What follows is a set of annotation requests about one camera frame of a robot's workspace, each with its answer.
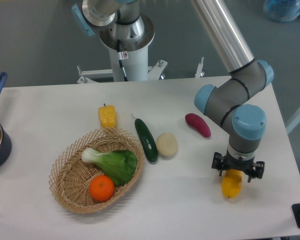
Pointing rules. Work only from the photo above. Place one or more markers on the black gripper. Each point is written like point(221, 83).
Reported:
point(249, 167)

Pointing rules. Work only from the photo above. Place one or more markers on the yellow mango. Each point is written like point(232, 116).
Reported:
point(231, 184)

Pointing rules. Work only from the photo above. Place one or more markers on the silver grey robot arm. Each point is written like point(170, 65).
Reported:
point(226, 105)

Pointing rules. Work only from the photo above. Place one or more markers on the purple sweet potato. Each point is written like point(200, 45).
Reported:
point(199, 124)

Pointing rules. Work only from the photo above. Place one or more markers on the dark green cucumber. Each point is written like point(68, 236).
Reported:
point(147, 140)

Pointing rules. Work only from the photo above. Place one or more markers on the green bok choy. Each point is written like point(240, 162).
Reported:
point(118, 165)

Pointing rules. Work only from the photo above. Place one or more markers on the yellow bell pepper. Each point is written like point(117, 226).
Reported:
point(107, 116)

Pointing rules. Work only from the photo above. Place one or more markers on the orange mandarin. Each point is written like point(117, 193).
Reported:
point(101, 188)

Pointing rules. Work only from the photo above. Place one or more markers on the blue plastic bag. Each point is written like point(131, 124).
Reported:
point(282, 11)

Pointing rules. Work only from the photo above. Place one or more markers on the woven wicker basket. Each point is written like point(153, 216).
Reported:
point(70, 177)

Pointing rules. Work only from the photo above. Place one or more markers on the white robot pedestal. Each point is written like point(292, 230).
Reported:
point(128, 48)

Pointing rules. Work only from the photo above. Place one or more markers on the white metal base frame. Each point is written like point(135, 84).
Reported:
point(154, 73)

